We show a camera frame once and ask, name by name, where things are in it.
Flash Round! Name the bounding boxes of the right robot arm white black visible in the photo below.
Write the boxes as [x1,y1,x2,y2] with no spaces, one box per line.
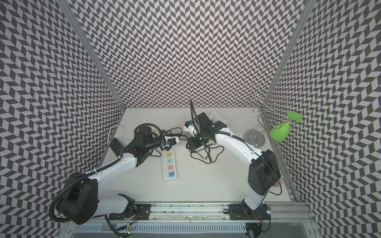
[184,100,281,220]

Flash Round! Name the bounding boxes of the aluminium front rail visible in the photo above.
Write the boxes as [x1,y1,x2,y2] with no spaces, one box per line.
[68,201,315,224]

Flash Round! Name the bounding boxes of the white blow dryer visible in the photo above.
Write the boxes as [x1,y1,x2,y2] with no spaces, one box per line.
[208,111,230,127]
[184,124,197,136]

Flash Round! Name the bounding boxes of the white cable at wall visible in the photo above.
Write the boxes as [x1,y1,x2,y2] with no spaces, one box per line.
[107,124,132,146]

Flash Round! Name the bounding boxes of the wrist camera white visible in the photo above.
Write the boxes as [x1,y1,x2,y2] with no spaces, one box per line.
[185,120,197,129]
[162,136,180,148]

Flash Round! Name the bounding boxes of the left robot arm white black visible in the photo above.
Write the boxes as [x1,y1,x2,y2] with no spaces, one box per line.
[48,123,178,225]

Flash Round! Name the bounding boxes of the metal wire glass rack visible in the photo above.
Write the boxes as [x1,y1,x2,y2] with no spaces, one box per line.
[251,89,290,127]

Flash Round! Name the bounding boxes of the colourful patterned ceramic bowl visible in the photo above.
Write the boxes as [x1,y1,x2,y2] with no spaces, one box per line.
[273,173,284,187]

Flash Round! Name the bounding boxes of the green plastic wine glass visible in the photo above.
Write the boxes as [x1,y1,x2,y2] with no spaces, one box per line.
[270,111,303,142]

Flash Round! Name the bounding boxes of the white power strip colourful sockets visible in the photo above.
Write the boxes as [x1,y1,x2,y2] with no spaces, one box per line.
[162,148,178,183]

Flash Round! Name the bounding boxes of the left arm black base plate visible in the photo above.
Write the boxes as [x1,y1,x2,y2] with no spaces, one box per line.
[120,203,152,221]

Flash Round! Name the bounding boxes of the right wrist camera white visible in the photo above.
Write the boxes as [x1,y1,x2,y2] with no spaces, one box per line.
[185,120,197,129]

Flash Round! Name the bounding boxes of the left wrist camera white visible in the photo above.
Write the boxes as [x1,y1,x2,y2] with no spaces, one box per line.
[162,136,180,148]

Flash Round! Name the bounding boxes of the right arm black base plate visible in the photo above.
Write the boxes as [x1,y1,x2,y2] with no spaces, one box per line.
[227,203,272,221]

